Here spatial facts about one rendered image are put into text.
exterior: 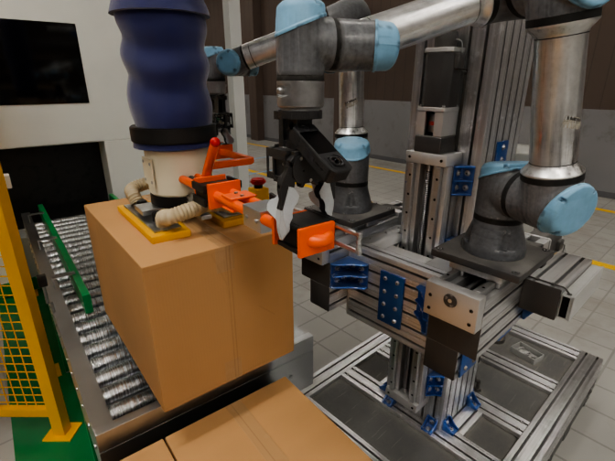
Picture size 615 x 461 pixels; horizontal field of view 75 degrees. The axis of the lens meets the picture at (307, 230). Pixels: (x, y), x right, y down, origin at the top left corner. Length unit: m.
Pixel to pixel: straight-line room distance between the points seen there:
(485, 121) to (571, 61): 0.40
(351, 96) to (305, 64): 0.80
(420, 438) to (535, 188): 1.09
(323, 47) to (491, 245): 0.65
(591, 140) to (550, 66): 5.67
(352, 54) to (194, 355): 0.79
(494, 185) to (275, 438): 0.86
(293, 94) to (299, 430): 0.91
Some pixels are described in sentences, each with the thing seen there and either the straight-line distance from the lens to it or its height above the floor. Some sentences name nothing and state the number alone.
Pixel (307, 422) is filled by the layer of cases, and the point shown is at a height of 0.54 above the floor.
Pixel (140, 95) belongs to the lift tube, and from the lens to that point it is 1.12.
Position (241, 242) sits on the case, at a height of 1.07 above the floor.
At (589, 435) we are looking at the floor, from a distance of 2.32.
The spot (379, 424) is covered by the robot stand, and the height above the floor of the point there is 0.21.
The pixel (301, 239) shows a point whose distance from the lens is 0.64.
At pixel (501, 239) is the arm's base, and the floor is 1.09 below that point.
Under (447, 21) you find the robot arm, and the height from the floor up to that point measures 1.55.
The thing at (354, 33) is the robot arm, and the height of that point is 1.51.
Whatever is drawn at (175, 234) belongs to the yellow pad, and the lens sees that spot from 1.06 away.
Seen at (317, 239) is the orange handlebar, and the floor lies 1.21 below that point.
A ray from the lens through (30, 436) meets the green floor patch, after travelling 2.30.
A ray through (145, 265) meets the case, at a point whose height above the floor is 1.07.
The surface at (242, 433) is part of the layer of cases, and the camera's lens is 1.25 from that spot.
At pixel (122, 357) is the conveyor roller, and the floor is 0.53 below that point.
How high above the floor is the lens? 1.45
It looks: 20 degrees down
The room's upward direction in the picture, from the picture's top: straight up
